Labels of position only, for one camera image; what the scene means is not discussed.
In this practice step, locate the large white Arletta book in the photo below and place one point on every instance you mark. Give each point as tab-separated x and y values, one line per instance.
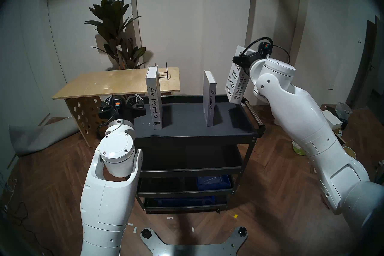
154	102

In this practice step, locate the grey rolled floor mat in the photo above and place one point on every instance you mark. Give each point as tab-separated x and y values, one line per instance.
39	138

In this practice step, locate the black star knob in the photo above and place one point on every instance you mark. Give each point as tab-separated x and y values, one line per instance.
146	233
242	232

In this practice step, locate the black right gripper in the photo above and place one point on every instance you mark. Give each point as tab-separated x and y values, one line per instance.
249	59

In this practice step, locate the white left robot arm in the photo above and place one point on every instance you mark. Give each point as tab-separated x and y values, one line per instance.
108	207

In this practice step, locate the dark door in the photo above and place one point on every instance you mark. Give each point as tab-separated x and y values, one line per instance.
369	72

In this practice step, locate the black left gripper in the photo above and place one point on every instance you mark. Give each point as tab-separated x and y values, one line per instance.
124	113

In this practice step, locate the white Design Hotels yearbook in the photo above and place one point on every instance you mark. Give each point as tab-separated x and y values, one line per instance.
235	87

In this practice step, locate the bin with green bag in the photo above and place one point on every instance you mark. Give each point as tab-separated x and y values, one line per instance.
297	149

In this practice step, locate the grey metal robot base plate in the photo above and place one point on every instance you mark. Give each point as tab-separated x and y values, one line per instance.
192	251

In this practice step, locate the thin white Discontent book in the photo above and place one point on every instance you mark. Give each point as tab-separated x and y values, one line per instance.
210	99

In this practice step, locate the black three-tier utility cart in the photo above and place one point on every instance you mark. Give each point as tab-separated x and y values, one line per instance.
186	120

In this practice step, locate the blue plastic bin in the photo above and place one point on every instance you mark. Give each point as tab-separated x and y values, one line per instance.
210	182

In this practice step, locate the beige plastic bucket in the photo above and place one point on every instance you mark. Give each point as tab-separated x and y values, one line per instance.
349	152

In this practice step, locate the white cardboard box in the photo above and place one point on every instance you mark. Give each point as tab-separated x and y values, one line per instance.
333	120

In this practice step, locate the clear plastic storage container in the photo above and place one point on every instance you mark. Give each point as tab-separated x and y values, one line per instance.
343	108

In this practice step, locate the light wooden table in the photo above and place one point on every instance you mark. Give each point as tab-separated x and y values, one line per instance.
111	83

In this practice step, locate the tall dark-leaved potted plant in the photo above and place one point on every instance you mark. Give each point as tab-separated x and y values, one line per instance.
111	18

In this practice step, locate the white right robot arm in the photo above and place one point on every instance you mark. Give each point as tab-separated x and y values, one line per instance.
300	117

